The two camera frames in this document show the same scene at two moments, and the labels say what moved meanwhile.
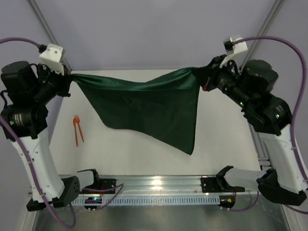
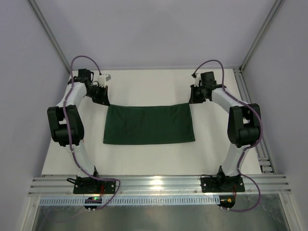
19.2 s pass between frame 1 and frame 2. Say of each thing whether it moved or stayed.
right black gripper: moved
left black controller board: stayed
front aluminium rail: stayed
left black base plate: stayed
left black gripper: moved
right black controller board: stayed
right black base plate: stayed
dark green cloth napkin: moved
